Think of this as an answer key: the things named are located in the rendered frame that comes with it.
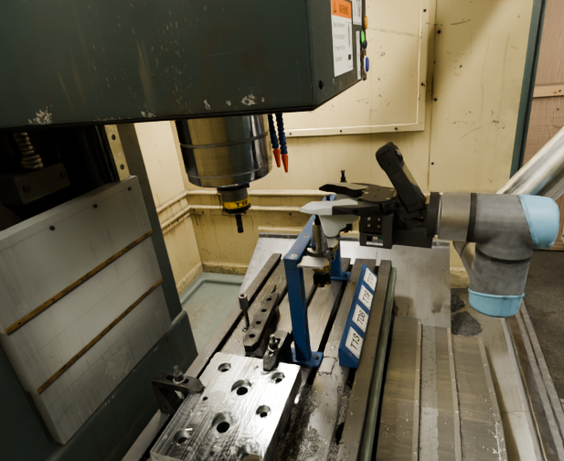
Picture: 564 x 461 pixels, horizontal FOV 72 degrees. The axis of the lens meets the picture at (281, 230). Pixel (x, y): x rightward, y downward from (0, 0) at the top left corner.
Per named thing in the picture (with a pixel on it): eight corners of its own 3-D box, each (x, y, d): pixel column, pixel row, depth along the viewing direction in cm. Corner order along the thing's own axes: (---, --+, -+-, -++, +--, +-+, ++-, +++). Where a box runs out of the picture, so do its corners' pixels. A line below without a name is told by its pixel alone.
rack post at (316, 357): (324, 354, 109) (315, 262, 97) (318, 369, 105) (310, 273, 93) (290, 349, 113) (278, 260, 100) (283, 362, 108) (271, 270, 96)
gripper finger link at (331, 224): (303, 243, 63) (360, 238, 63) (301, 209, 60) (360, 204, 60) (301, 235, 65) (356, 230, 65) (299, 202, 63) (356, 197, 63)
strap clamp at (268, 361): (292, 361, 108) (287, 317, 102) (277, 399, 97) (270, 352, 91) (282, 359, 109) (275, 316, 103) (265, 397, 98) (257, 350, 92)
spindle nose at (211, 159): (217, 163, 82) (206, 103, 77) (287, 162, 75) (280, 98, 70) (169, 187, 68) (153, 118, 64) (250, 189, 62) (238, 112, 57)
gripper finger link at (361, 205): (334, 219, 60) (390, 214, 60) (333, 209, 59) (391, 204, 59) (329, 208, 64) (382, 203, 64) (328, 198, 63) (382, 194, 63)
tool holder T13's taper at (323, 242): (313, 242, 101) (312, 219, 98) (330, 244, 99) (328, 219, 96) (308, 251, 97) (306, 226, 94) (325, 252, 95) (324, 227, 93)
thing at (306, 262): (331, 260, 95) (331, 257, 95) (326, 271, 91) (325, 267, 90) (303, 258, 98) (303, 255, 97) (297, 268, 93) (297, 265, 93)
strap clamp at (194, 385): (213, 412, 95) (201, 365, 89) (207, 423, 93) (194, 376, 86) (168, 402, 100) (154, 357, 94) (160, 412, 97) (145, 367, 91)
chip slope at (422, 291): (446, 292, 177) (450, 241, 166) (453, 420, 117) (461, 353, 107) (265, 276, 207) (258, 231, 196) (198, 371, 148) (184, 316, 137)
